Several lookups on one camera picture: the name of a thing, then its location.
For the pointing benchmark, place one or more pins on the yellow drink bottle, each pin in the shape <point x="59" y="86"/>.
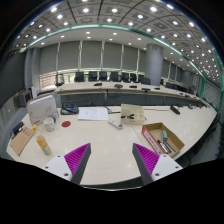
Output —
<point x="40" y="139"/>

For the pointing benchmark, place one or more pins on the black office chair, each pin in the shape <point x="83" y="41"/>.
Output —
<point x="125" y="77"/>
<point x="114" y="76"/>
<point x="145" y="80"/>
<point x="103" y="76"/>
<point x="133" y="77"/>
<point x="92" y="76"/>
<point x="79" y="77"/>

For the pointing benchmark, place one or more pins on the white paper sheet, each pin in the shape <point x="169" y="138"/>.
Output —
<point x="93" y="113"/>

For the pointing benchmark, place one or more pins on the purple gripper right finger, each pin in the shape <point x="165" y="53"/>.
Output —
<point x="152" y="166"/>

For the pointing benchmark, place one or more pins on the black power strip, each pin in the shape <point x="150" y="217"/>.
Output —
<point x="175" y="110"/>

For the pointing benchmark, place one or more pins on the green item in box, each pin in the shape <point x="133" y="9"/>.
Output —
<point x="164" y="135"/>

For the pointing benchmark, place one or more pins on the white paper cup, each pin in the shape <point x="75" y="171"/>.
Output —
<point x="49" y="124"/>

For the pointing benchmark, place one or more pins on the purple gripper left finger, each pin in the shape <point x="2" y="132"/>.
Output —
<point x="71" y="166"/>

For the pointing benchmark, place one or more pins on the brown clipboard with red text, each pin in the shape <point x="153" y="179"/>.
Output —
<point x="19" y="142"/>

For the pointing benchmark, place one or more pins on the red round coaster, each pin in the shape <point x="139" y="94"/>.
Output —
<point x="66" y="124"/>

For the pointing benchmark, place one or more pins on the long conference desk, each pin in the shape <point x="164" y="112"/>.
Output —
<point x="116" y="93"/>

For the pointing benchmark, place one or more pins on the white cardboard box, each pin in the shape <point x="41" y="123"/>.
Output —
<point x="41" y="108"/>

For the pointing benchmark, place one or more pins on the black tool in box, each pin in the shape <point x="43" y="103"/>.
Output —
<point x="165" y="148"/>

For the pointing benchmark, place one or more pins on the grey round pillar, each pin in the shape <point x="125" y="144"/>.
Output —
<point x="154" y="63"/>

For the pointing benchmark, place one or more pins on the black desk phone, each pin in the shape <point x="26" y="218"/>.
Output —
<point x="69" y="110"/>

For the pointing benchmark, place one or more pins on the black device on table left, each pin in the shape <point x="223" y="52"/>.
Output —
<point x="18" y="128"/>

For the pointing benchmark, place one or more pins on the open cardboard box red edge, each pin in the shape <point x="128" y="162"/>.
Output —
<point x="161" y="139"/>

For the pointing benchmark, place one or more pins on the white remote control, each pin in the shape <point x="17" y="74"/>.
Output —
<point x="117" y="125"/>

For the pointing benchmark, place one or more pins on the flat cardboard box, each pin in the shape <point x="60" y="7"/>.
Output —
<point x="132" y="114"/>

